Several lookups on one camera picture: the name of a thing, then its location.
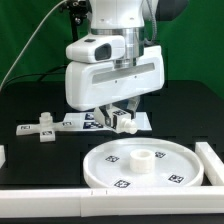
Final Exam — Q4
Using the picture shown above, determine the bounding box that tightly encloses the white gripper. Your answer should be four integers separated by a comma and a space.
65, 45, 164, 128

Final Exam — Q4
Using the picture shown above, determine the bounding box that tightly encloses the white round table top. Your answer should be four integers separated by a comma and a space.
83, 138, 204, 189

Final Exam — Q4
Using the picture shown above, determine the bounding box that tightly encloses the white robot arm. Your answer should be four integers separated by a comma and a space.
65, 0, 189, 133

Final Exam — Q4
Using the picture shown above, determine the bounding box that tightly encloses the white marker tag sheet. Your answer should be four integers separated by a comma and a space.
63, 112, 152, 131

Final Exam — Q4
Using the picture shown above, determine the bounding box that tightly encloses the white cross-shaped table base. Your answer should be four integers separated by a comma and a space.
16, 112, 84, 142

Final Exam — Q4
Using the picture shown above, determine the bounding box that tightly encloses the white right border bar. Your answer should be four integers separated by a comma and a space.
195, 142, 224, 186

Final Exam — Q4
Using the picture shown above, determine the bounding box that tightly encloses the white border bar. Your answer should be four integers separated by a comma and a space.
195, 142, 224, 186
0, 145, 6, 168
0, 186, 224, 218

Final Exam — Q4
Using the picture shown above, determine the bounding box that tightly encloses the white front border bar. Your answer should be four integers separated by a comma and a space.
0, 186, 224, 218

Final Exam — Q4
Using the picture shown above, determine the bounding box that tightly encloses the white left border bar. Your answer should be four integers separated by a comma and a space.
0, 145, 6, 168

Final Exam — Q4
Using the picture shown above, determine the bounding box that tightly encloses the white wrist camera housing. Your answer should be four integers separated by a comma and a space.
66, 34, 125, 64

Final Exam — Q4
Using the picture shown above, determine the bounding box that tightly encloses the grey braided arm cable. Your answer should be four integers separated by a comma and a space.
144, 0, 158, 46

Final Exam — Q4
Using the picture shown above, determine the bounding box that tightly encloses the black cable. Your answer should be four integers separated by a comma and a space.
0, 63, 69, 93

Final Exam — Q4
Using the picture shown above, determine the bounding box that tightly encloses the black camera stand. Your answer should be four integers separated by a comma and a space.
59, 0, 89, 42

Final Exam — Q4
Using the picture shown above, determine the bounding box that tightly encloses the white cable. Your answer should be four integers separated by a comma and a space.
0, 0, 69, 91

